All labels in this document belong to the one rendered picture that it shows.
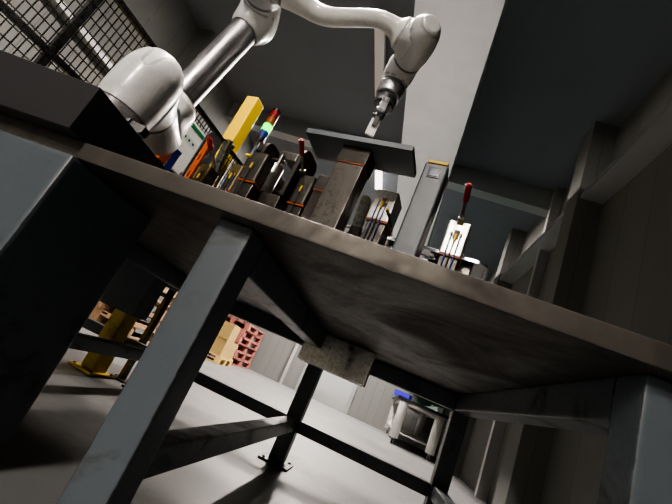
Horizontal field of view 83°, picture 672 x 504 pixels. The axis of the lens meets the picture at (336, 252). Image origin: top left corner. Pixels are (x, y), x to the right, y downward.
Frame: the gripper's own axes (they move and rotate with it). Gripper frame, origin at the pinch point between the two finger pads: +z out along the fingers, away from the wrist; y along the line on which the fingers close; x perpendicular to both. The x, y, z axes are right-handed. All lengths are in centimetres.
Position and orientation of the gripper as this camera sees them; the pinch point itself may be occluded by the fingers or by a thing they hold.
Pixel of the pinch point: (365, 143)
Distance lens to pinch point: 132.9
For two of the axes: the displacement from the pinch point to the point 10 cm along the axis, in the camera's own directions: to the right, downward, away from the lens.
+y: -1.6, 2.7, 9.5
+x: -9.1, -4.2, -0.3
